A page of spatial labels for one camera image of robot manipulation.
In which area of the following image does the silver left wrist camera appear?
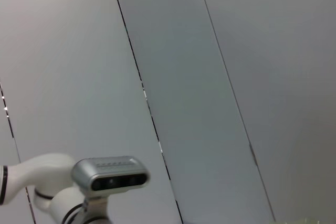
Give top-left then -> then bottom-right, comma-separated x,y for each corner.
71,155 -> 152,199

